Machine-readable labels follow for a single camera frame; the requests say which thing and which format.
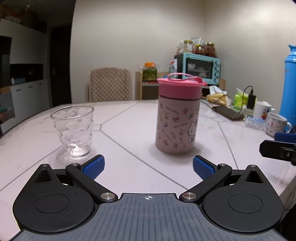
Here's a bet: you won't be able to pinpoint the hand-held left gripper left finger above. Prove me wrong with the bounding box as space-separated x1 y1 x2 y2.
34 155 118 205

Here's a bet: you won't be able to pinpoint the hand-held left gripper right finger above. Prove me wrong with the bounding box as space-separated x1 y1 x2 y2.
180 155 265 204

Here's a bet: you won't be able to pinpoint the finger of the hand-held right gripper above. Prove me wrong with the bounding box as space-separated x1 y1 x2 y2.
274 132 296 141
259 140 296 166

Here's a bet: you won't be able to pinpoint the clear glass cup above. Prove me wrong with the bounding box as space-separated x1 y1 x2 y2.
50 105 95 159

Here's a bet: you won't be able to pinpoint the pink cartoon print bottle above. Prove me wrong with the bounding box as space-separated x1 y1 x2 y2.
155 94 201 154

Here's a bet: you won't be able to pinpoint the pink bottle cap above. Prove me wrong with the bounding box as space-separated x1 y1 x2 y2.
157 72 207 100

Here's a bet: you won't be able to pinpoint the floral print mug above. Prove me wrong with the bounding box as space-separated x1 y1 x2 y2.
266 113 292 137

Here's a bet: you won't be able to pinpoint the clear plastic floss box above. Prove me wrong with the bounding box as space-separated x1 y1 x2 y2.
245 116 267 131

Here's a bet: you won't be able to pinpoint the white mug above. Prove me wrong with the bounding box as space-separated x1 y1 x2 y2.
253 101 275 120

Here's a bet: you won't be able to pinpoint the blue thermos flask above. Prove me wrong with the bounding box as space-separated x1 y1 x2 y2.
279 44 296 133

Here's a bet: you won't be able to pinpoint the black charger adapter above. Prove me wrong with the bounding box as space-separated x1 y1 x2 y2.
247 94 257 110

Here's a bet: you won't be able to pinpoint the black smartphone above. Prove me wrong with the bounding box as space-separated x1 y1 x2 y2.
212 105 245 121

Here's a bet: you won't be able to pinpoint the green tissue pack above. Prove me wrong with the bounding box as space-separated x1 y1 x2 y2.
233 88 252 109

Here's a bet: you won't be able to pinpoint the yellow tissue pack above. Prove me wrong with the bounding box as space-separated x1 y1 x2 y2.
206 85 232 106

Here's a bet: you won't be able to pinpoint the chair with quilted beige cover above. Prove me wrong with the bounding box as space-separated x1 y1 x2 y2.
88 67 131 103

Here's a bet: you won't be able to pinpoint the wooden shelf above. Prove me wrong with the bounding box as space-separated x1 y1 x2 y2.
135 71 226 100

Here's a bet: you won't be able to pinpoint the teal toaster oven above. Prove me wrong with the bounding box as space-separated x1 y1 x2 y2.
174 53 221 85

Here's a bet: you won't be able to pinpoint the green jar with orange lid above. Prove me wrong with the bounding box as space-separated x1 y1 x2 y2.
142 62 158 81

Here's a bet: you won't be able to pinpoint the large glass jar red contents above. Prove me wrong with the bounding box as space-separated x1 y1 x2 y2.
205 42 216 57

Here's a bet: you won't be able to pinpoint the glass jar with pale contents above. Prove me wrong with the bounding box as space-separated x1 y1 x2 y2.
177 40 193 55

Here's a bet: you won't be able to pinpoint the white cabinet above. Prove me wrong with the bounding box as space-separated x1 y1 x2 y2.
0 19 50 132

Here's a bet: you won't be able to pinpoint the black charging cable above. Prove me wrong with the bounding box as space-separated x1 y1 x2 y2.
209 86 254 115

